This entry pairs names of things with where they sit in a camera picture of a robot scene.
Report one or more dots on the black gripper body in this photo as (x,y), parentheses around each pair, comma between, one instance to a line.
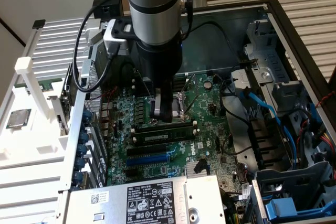
(160,61)

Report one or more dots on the green RAM stick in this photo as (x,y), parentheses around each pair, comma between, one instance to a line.
(47,85)
(162,136)

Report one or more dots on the silver CPU socket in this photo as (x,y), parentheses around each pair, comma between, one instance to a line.
(181,98)

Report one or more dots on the open grey PC case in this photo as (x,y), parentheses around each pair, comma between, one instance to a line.
(210,48)

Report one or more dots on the silver coin battery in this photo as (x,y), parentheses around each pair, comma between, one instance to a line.
(208,85)

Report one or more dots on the large silver port block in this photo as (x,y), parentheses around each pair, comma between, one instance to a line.
(107,107)
(107,117)

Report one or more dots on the black box device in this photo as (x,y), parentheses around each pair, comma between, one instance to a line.
(113,9)

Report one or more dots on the green Dell motherboard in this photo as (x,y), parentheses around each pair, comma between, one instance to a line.
(210,119)

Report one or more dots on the small silver USB port block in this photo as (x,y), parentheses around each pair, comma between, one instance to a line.
(107,126)
(107,134)

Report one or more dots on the black long expansion slot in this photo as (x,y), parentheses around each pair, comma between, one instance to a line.
(147,150)

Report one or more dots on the blue slot cover clip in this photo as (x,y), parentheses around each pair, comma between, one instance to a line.
(84,136)
(80,164)
(82,150)
(79,176)
(87,117)

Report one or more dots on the blue long expansion slot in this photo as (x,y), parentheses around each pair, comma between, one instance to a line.
(147,161)

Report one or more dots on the grey metal drive cage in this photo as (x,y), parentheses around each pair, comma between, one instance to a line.
(265,58)

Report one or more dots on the silver finned heatsink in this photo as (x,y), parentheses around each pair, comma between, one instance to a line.
(191,167)

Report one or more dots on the black short expansion slot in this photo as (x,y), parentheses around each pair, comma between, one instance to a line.
(131,172)

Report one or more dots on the shiny metal slot cover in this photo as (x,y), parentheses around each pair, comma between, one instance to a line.
(100,172)
(101,181)
(99,161)

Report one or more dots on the black end cap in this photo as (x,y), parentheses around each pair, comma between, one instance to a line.
(38,23)

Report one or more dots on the silver CPU chip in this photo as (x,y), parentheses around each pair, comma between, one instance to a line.
(18,117)

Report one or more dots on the grey Dell power supply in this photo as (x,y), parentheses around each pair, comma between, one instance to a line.
(110,208)

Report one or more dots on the white parts rack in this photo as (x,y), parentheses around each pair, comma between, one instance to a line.
(26,140)

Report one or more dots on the blue plastic drive bay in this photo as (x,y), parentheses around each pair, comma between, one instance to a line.
(283,208)

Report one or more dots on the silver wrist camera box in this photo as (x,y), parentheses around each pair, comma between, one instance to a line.
(109,37)

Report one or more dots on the silver metal bracket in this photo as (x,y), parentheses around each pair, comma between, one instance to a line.
(240,79)

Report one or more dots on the graphics card with silver bracket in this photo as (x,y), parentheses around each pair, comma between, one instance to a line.
(68,87)

